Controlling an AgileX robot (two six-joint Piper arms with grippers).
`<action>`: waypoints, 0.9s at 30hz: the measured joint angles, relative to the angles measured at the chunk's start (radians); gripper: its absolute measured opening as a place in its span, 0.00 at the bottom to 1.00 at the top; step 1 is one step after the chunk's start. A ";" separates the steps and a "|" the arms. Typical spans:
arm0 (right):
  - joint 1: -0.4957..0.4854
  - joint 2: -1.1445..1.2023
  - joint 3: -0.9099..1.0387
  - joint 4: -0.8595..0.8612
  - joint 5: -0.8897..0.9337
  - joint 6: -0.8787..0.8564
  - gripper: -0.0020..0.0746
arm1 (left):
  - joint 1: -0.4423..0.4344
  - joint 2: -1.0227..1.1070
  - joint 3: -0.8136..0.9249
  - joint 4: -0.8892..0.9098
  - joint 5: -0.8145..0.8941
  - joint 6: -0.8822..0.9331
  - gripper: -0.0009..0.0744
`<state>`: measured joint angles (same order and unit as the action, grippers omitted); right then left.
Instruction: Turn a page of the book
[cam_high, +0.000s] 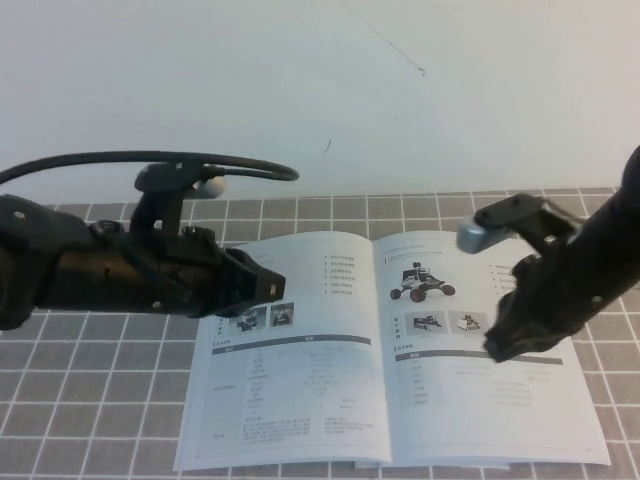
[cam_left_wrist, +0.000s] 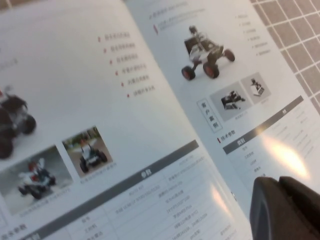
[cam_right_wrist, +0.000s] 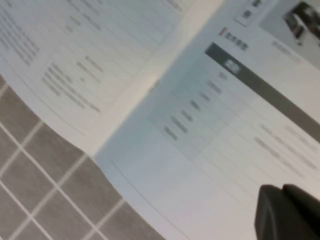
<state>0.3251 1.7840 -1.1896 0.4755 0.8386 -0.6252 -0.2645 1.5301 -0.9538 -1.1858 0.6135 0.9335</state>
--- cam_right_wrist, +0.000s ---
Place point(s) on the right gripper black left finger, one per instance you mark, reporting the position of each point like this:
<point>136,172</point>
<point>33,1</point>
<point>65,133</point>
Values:
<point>272,215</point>

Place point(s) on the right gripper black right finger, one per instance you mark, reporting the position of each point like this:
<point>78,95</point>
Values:
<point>307,212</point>

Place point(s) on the grey white-checked tablecloth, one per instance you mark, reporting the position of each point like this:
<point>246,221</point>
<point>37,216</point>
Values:
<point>50,187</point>

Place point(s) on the white product catalogue book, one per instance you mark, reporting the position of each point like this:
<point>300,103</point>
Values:
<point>175,100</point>

